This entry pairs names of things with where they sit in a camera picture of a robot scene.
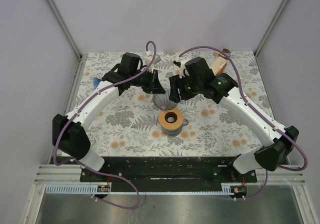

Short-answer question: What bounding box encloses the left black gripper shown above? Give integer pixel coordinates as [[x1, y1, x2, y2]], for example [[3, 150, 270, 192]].
[[129, 68, 166, 94]]

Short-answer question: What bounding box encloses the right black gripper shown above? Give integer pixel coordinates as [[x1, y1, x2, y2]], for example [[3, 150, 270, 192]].
[[168, 72, 202, 103]]

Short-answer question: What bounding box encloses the clear ribbed glass dripper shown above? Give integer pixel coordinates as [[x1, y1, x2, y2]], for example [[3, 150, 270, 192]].
[[152, 93, 178, 111]]

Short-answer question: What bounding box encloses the light wooden dripper ring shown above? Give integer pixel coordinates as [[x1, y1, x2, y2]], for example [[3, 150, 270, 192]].
[[157, 109, 185, 130]]

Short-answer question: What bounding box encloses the glass coffee server carafe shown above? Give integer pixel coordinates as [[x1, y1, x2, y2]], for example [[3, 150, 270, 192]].
[[160, 119, 189, 136]]

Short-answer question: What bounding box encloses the paper coffee filter pack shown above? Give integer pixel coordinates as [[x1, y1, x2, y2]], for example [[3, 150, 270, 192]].
[[210, 56, 228, 76]]

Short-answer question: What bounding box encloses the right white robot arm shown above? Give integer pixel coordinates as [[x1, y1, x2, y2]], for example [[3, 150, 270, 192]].
[[169, 57, 299, 182]]

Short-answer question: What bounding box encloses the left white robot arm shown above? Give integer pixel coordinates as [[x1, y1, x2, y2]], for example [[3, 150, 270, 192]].
[[52, 53, 165, 181]]

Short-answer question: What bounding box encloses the floral patterned table mat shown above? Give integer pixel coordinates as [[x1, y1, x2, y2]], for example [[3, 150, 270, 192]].
[[75, 51, 273, 156]]

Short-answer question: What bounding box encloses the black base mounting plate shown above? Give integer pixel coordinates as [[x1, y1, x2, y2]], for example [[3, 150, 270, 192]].
[[79, 156, 258, 192]]

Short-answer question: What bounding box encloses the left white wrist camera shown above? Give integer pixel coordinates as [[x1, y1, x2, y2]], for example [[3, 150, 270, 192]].
[[145, 51, 161, 73]]

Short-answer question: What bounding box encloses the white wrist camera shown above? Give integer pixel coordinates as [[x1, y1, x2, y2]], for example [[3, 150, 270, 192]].
[[173, 57, 189, 78], [145, 51, 161, 73]]

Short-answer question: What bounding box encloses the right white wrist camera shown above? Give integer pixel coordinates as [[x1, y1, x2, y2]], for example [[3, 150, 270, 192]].
[[173, 57, 189, 78]]

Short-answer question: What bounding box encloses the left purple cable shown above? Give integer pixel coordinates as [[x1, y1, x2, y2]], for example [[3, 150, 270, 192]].
[[53, 41, 159, 210]]

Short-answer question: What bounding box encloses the purple cable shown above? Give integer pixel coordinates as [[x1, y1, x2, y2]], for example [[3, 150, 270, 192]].
[[53, 41, 159, 210], [177, 45, 309, 201]]

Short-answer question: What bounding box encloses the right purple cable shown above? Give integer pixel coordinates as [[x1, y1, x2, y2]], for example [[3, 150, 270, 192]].
[[177, 45, 309, 201]]

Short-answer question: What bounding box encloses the white slotted cable duct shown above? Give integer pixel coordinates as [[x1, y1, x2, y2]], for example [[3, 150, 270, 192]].
[[45, 184, 234, 195]]

